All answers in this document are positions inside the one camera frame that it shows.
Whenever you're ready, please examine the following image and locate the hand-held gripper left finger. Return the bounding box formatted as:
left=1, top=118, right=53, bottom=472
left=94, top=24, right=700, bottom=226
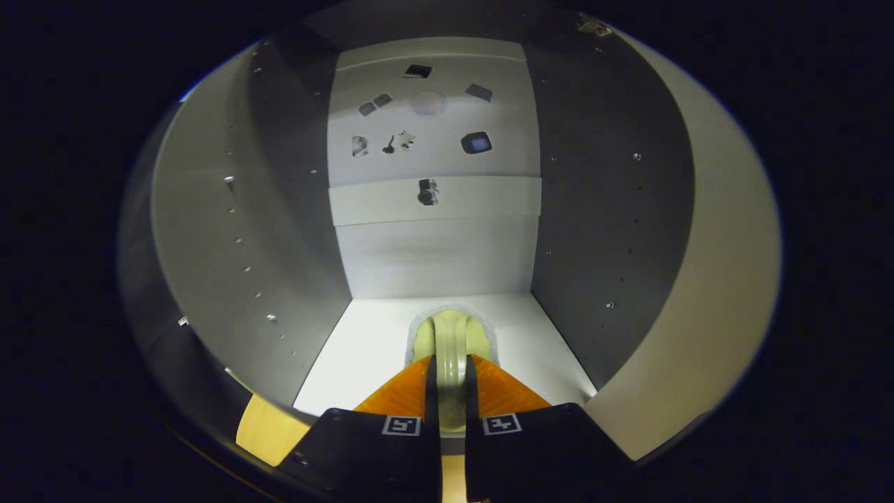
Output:
left=290, top=354, right=442, bottom=503

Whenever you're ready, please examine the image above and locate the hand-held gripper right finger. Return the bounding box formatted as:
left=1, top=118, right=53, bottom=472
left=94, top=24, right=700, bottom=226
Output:
left=464, top=354, right=638, bottom=503

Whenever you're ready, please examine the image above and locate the cream mug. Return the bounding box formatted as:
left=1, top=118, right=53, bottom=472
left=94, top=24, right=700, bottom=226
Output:
left=412, top=309, right=493, bottom=430

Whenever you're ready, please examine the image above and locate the white cabinet shelf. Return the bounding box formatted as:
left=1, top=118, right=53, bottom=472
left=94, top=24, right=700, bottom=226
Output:
left=292, top=292, right=600, bottom=420

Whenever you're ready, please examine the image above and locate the grey cabinet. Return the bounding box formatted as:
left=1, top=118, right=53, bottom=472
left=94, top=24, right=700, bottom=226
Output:
left=119, top=14, right=699, bottom=476

